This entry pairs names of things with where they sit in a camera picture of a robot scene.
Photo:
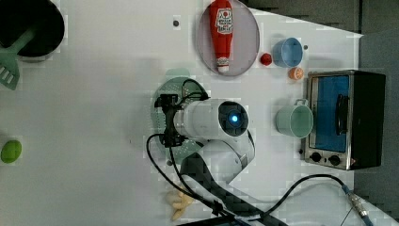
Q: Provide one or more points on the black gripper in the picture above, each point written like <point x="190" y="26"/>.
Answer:
<point x="170" y="105"/>

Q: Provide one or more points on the mint green oval strainer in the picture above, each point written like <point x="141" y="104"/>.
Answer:
<point x="179" y="90"/>

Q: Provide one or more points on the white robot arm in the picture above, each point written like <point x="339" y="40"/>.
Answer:
<point x="208" y="145"/>

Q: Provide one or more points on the round grey plate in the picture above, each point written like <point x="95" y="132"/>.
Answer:
<point x="245" y="42"/>

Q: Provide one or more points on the red plush ketchup bottle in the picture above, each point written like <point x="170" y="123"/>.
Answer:
<point x="221" y="27"/>

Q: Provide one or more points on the red toy strawberry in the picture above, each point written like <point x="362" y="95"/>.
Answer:
<point x="266" y="59"/>

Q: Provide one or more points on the blue bowl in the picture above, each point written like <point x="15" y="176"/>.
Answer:
<point x="287" y="53"/>

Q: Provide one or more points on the toy orange slice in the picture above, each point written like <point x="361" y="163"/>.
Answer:
<point x="296" y="73"/>

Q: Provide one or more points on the mint green cup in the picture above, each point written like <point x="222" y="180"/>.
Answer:
<point x="295" y="120"/>

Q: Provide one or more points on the green plastic spatula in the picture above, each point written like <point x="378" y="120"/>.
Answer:
<point x="8" y="60"/>

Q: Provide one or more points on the green toy lime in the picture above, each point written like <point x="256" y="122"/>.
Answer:
<point x="11" y="151"/>

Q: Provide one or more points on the black round pot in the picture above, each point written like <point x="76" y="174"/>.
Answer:
<point x="17" y="16"/>

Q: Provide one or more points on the black silver toaster oven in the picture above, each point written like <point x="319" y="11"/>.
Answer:
<point x="348" y="117"/>

